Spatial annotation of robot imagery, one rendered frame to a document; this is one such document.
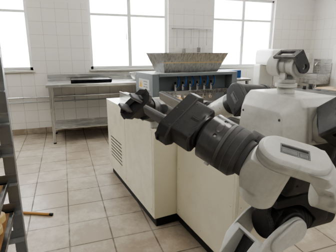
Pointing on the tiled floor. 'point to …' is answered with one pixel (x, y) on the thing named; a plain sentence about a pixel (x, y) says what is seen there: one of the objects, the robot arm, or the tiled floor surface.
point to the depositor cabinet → (143, 164)
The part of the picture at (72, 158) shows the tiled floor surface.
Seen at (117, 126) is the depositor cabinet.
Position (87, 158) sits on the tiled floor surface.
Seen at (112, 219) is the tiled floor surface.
